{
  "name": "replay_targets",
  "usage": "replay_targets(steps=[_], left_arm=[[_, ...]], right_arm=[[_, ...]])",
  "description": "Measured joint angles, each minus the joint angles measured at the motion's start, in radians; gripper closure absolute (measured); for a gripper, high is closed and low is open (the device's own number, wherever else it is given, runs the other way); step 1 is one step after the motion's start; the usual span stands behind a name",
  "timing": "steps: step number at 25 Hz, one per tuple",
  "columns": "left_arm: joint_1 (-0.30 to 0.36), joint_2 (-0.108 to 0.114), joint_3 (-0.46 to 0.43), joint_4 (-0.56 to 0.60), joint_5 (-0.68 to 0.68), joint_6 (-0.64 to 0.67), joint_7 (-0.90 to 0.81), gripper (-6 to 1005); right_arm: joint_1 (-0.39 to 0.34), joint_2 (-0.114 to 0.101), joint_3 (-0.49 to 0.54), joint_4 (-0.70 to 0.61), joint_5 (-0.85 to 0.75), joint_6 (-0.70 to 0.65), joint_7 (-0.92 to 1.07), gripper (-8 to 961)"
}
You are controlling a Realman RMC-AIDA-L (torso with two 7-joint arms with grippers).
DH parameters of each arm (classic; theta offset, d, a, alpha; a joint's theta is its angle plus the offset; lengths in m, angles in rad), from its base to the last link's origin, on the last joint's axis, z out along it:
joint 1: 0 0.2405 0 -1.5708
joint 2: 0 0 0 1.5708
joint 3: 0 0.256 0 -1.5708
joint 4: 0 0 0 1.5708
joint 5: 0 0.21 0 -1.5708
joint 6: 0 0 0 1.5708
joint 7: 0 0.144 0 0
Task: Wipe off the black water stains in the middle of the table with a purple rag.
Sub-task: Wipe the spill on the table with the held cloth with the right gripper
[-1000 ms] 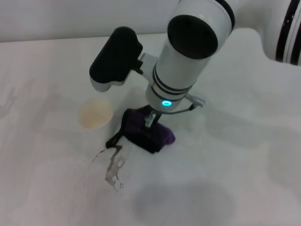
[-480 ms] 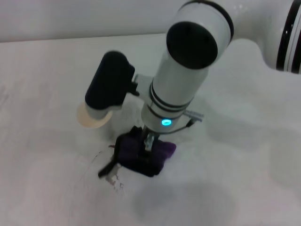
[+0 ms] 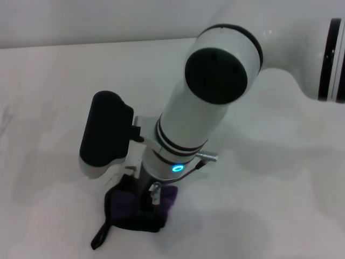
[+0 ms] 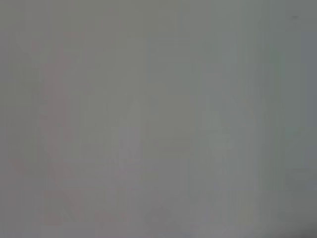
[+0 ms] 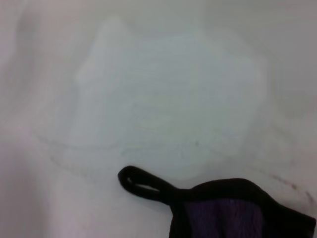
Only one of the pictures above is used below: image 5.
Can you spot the purple rag with black trim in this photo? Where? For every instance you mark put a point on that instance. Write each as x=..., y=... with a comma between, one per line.
x=223, y=213

